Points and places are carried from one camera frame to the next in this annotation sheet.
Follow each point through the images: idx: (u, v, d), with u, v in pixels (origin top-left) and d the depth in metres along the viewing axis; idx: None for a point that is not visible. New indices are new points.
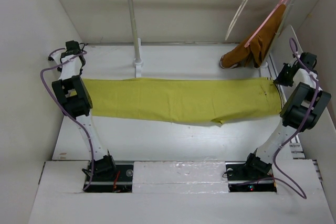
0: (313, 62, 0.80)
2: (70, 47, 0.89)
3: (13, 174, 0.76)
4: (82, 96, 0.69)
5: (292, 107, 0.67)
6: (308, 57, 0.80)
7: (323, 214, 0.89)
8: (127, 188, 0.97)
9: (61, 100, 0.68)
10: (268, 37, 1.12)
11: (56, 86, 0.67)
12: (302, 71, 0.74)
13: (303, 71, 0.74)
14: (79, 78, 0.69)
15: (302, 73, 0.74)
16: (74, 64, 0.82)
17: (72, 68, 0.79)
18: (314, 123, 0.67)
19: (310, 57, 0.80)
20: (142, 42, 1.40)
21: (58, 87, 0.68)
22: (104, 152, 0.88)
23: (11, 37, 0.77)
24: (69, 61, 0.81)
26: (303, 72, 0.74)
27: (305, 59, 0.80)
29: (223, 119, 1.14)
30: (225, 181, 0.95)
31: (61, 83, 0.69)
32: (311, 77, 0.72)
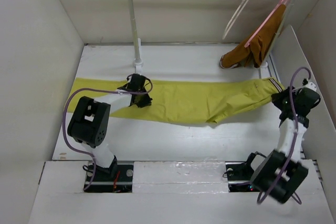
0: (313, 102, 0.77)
2: (133, 82, 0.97)
3: (13, 174, 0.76)
4: (94, 126, 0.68)
5: (263, 176, 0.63)
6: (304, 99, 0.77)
7: (323, 213, 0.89)
8: (127, 188, 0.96)
9: (76, 117, 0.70)
10: (268, 37, 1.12)
11: (82, 102, 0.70)
12: (287, 123, 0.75)
13: (293, 126, 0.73)
14: (104, 108, 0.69)
15: (285, 126, 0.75)
16: (118, 96, 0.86)
17: (112, 99, 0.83)
18: (285, 198, 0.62)
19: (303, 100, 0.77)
20: (141, 42, 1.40)
21: (83, 104, 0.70)
22: (110, 159, 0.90)
23: (11, 36, 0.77)
24: (118, 93, 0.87)
26: (289, 126, 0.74)
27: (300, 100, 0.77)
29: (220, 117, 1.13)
30: (225, 181, 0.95)
31: (88, 103, 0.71)
32: (295, 135, 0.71)
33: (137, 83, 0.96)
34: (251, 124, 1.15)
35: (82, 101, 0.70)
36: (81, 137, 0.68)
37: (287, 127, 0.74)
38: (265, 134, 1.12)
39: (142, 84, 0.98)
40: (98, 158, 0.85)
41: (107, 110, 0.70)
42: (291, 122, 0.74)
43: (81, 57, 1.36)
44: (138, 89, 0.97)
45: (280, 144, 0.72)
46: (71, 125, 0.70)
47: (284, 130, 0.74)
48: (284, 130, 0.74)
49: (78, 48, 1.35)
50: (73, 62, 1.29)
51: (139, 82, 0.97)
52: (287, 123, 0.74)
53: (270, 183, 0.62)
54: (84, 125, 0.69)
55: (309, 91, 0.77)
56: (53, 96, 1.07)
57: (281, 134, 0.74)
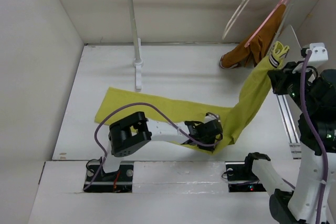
0: None
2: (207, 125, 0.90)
3: (13, 174, 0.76)
4: (124, 143, 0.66)
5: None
6: (330, 97, 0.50)
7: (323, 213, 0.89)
8: (127, 188, 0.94)
9: (122, 123, 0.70)
10: (268, 37, 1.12)
11: (135, 116, 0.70)
12: (313, 166, 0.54)
13: (319, 174, 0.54)
14: (144, 137, 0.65)
15: (309, 170, 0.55)
16: (173, 131, 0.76)
17: (164, 131, 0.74)
18: None
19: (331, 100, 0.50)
20: (142, 42, 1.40)
21: (135, 117, 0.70)
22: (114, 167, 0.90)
23: (11, 36, 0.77)
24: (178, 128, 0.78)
26: (314, 173, 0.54)
27: (325, 100, 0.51)
29: (239, 131, 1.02)
30: (225, 181, 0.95)
31: (139, 119, 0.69)
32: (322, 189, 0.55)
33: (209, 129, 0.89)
34: (251, 124, 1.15)
35: (136, 114, 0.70)
36: (113, 140, 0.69)
37: (312, 173, 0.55)
38: (265, 134, 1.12)
39: (210, 133, 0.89)
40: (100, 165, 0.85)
41: (142, 141, 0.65)
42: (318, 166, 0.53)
43: (81, 57, 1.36)
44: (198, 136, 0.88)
45: (301, 189, 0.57)
46: (116, 123, 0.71)
47: (306, 173, 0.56)
48: (306, 175, 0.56)
49: (78, 48, 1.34)
50: (73, 62, 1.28)
51: (211, 129, 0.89)
52: (312, 167, 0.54)
53: None
54: (121, 134, 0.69)
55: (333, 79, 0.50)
56: (54, 96, 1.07)
57: (304, 173, 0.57)
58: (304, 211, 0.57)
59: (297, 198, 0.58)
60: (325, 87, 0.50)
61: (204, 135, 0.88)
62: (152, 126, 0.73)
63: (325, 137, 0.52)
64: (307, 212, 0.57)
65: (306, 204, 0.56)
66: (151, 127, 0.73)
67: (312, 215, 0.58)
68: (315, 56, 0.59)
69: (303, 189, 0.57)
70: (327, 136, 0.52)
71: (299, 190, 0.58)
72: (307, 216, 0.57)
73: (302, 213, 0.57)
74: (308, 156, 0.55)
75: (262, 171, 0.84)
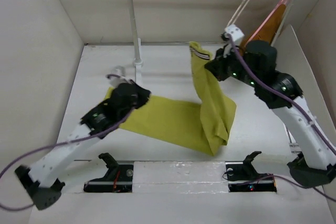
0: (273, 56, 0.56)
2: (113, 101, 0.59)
3: (13, 174, 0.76)
4: (37, 198, 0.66)
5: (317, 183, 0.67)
6: (266, 62, 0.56)
7: (323, 213, 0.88)
8: (127, 188, 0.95)
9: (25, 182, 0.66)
10: (268, 36, 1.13)
11: (19, 170, 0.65)
12: (295, 117, 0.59)
13: (304, 120, 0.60)
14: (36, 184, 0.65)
15: (297, 123, 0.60)
16: (67, 151, 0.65)
17: (53, 163, 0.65)
18: None
19: (269, 63, 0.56)
20: (142, 42, 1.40)
21: (19, 172, 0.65)
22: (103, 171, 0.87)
23: (12, 36, 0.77)
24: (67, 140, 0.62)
26: (302, 124, 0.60)
27: (264, 67, 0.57)
29: (221, 125, 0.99)
30: (225, 181, 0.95)
31: (21, 172, 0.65)
32: (315, 127, 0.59)
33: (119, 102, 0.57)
34: (251, 124, 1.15)
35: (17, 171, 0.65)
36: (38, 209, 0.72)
37: (300, 124, 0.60)
38: (265, 134, 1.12)
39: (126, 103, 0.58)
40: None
41: (37, 192, 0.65)
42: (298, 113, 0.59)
43: (81, 57, 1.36)
44: (118, 118, 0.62)
45: (304, 141, 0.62)
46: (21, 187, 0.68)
47: (297, 127, 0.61)
48: (300, 129, 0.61)
49: (78, 48, 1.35)
50: (73, 62, 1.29)
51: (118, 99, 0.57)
52: (296, 118, 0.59)
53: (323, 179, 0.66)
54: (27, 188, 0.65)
55: (256, 48, 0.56)
56: (53, 96, 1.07)
57: (296, 128, 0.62)
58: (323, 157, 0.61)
59: (311, 153, 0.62)
60: (256, 56, 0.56)
61: (125, 107, 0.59)
62: (38, 171, 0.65)
63: (283, 91, 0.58)
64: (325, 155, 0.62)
65: (319, 149, 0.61)
66: (35, 178, 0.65)
67: (328, 152, 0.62)
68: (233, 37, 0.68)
69: (306, 141, 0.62)
70: (283, 88, 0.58)
71: (303, 142, 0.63)
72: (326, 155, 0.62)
73: (321, 157, 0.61)
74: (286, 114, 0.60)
75: (263, 165, 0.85)
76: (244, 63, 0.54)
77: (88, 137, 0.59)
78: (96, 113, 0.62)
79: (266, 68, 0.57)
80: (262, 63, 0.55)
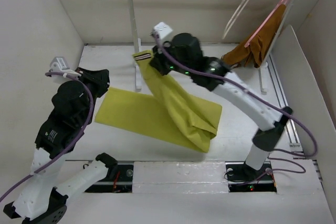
0: (194, 42, 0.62)
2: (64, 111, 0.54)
3: (13, 174, 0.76)
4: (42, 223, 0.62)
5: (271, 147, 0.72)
6: (193, 51, 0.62)
7: (324, 214, 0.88)
8: (127, 188, 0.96)
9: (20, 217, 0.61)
10: (268, 37, 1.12)
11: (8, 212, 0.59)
12: (232, 91, 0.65)
13: (239, 91, 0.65)
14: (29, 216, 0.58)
15: (234, 95, 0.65)
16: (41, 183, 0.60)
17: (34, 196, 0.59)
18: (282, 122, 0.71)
19: (193, 50, 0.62)
20: (142, 42, 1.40)
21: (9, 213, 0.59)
22: (103, 173, 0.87)
23: (12, 35, 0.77)
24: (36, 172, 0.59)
26: (239, 94, 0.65)
27: (192, 56, 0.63)
29: (192, 115, 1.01)
30: (225, 181, 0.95)
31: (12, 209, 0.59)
32: (251, 93, 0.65)
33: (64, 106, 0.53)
34: (251, 124, 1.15)
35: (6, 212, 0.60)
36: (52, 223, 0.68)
37: (237, 96, 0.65)
38: None
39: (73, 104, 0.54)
40: (89, 179, 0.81)
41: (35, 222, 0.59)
42: (232, 86, 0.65)
43: (81, 57, 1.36)
44: (76, 125, 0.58)
45: (248, 110, 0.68)
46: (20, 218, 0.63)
47: (237, 99, 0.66)
48: (239, 99, 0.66)
49: (78, 48, 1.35)
50: (73, 62, 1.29)
51: (65, 107, 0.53)
52: (232, 92, 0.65)
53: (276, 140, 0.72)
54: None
55: (180, 40, 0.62)
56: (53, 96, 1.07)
57: (236, 102, 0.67)
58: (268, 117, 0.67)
59: (256, 117, 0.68)
60: (183, 48, 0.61)
61: (81, 109, 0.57)
62: (22, 206, 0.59)
63: (213, 71, 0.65)
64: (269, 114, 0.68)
65: (261, 110, 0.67)
66: (22, 213, 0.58)
67: (270, 112, 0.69)
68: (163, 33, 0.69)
69: (249, 109, 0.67)
70: (212, 69, 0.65)
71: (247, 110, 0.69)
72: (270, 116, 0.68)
73: (267, 119, 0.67)
74: (223, 91, 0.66)
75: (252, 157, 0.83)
76: (173, 60, 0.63)
77: (52, 160, 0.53)
78: (48, 130, 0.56)
79: (192, 55, 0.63)
80: (188, 52, 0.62)
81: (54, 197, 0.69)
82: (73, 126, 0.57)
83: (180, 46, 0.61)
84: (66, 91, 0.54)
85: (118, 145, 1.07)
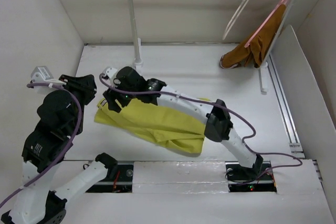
0: (130, 71, 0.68)
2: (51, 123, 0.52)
3: (12, 174, 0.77)
4: None
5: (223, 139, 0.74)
6: (131, 78, 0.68)
7: (324, 213, 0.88)
8: (127, 188, 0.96)
9: None
10: (268, 37, 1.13)
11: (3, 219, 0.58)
12: (166, 100, 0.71)
13: (168, 96, 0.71)
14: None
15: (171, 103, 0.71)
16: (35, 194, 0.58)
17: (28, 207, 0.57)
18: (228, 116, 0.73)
19: (132, 77, 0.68)
20: (142, 42, 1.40)
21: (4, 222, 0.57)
22: (104, 173, 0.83)
23: (11, 36, 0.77)
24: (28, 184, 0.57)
26: (172, 100, 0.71)
27: (134, 83, 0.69)
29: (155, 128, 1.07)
30: (225, 181, 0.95)
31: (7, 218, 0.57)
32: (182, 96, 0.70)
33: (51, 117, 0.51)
34: (250, 124, 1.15)
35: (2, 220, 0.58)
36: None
37: (171, 102, 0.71)
38: (265, 134, 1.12)
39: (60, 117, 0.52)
40: (89, 180, 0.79)
41: None
42: (165, 96, 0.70)
43: (81, 57, 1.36)
44: (65, 136, 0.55)
45: (188, 111, 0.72)
46: None
47: (175, 105, 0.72)
48: (176, 105, 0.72)
49: (78, 48, 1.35)
50: (73, 62, 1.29)
51: (52, 119, 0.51)
52: (168, 100, 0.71)
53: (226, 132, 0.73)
54: None
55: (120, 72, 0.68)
56: None
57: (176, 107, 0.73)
58: (201, 112, 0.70)
59: (193, 114, 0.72)
60: (124, 78, 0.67)
61: (70, 119, 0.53)
62: (17, 216, 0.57)
63: (151, 89, 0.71)
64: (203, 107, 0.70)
65: (195, 107, 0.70)
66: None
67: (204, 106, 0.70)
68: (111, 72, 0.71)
69: (187, 109, 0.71)
70: (150, 87, 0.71)
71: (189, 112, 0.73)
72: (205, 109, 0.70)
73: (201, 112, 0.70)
74: (160, 102, 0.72)
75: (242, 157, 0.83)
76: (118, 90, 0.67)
77: (42, 173, 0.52)
78: (32, 144, 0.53)
79: (134, 83, 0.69)
80: (129, 80, 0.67)
81: (52, 201, 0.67)
82: (62, 137, 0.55)
83: (121, 77, 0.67)
84: (52, 101, 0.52)
85: (118, 145, 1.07)
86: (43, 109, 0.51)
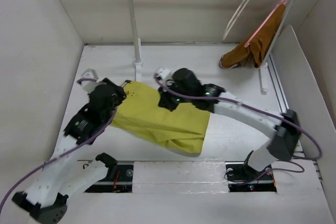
0: (186, 73, 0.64)
2: (94, 106, 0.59)
3: (12, 174, 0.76)
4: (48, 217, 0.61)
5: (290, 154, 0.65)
6: (189, 81, 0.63)
7: (323, 214, 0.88)
8: (127, 188, 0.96)
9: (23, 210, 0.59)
10: (268, 37, 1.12)
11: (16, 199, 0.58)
12: (225, 106, 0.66)
13: (228, 104, 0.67)
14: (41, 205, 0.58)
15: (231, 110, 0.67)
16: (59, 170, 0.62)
17: (49, 183, 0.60)
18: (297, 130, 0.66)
19: (190, 80, 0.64)
20: (142, 42, 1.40)
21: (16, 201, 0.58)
22: (104, 172, 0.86)
23: (11, 35, 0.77)
24: (58, 158, 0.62)
26: (231, 107, 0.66)
27: (190, 86, 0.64)
29: (157, 130, 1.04)
30: (225, 181, 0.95)
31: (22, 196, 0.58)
32: (244, 104, 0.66)
33: (99, 104, 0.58)
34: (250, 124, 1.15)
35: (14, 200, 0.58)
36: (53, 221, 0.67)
37: (230, 109, 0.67)
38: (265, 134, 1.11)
39: (105, 105, 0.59)
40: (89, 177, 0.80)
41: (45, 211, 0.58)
42: (223, 102, 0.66)
43: (81, 57, 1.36)
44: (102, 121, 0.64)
45: (250, 120, 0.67)
46: None
47: (233, 113, 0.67)
48: (236, 113, 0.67)
49: (78, 48, 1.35)
50: (73, 62, 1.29)
51: (100, 103, 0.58)
52: (228, 107, 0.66)
53: (294, 144, 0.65)
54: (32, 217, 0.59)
55: (178, 73, 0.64)
56: (53, 96, 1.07)
57: (233, 115, 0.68)
58: (267, 122, 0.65)
59: (259, 126, 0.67)
60: (179, 81, 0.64)
61: (109, 108, 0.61)
62: (35, 192, 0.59)
63: (207, 95, 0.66)
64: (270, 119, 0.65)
65: (260, 118, 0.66)
66: (34, 199, 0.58)
67: (272, 117, 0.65)
68: (164, 73, 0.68)
69: (249, 119, 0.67)
70: (207, 92, 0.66)
71: (251, 121, 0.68)
72: (271, 120, 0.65)
73: (268, 123, 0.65)
74: (216, 108, 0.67)
75: (256, 162, 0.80)
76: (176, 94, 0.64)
77: (77, 147, 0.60)
78: (78, 120, 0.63)
79: (192, 86, 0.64)
80: (186, 84, 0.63)
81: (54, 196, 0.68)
82: (99, 121, 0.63)
83: (180, 80, 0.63)
84: (105, 88, 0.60)
85: (118, 145, 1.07)
86: (94, 94, 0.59)
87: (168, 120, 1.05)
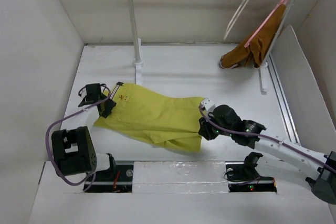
0: (228, 111, 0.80)
2: (90, 92, 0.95)
3: (12, 174, 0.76)
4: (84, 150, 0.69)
5: None
6: (229, 117, 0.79)
7: (324, 214, 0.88)
8: (127, 188, 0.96)
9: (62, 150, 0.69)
10: (268, 37, 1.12)
11: (56, 137, 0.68)
12: (268, 145, 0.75)
13: (272, 142, 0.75)
14: (82, 130, 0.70)
15: (272, 148, 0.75)
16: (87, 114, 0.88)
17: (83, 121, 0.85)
18: None
19: (230, 117, 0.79)
20: (142, 42, 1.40)
21: (57, 139, 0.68)
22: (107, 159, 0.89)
23: (11, 35, 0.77)
24: (84, 109, 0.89)
26: (273, 147, 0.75)
27: (229, 121, 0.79)
29: (154, 133, 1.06)
30: (225, 181, 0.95)
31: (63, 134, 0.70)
32: (286, 145, 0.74)
33: (93, 91, 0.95)
34: None
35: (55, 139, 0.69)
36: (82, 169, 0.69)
37: (272, 148, 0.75)
38: None
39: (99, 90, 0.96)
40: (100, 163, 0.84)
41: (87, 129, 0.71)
42: (266, 140, 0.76)
43: (81, 57, 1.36)
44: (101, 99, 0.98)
45: (292, 161, 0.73)
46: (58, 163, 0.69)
47: (274, 151, 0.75)
48: (277, 152, 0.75)
49: (78, 48, 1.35)
50: (73, 62, 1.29)
51: (95, 89, 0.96)
52: (269, 145, 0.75)
53: None
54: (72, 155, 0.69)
55: (220, 110, 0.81)
56: (54, 96, 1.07)
57: (274, 153, 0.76)
58: (310, 164, 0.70)
59: (302, 166, 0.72)
60: (221, 117, 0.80)
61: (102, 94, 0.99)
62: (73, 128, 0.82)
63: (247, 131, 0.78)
64: (313, 161, 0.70)
65: (302, 159, 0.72)
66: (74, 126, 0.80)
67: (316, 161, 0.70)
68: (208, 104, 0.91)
69: (291, 159, 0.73)
70: (247, 129, 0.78)
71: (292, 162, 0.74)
72: (314, 163, 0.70)
73: (313, 166, 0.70)
74: (257, 146, 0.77)
75: (271, 170, 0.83)
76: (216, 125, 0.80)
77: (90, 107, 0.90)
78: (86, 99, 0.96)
79: (232, 121, 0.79)
80: (226, 119, 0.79)
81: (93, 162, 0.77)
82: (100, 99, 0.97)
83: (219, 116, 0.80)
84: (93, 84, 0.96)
85: (118, 145, 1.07)
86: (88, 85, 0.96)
87: (163, 119, 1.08)
